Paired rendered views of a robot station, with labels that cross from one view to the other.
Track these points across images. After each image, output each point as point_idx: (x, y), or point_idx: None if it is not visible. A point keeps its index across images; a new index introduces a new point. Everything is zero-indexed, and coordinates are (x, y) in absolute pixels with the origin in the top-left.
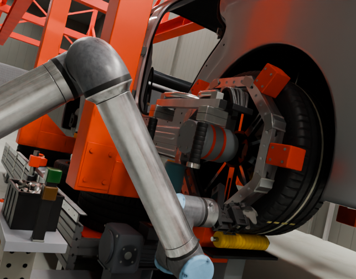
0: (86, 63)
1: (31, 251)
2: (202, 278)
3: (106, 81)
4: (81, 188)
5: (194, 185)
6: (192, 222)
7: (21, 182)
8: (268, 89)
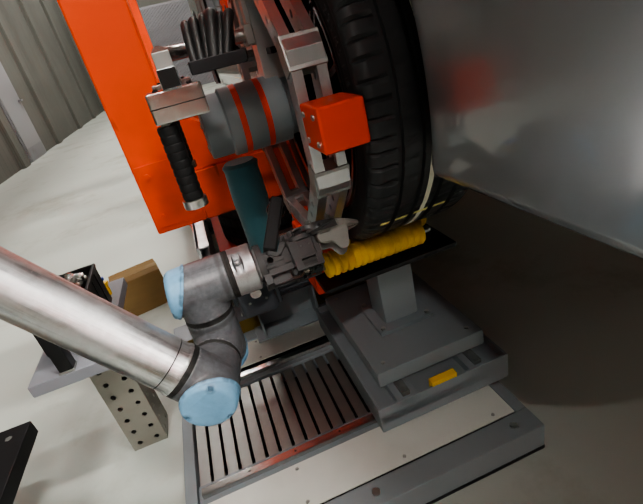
0: None
1: (67, 384)
2: (216, 410)
3: None
4: (167, 229)
5: (293, 174)
6: (214, 303)
7: None
8: None
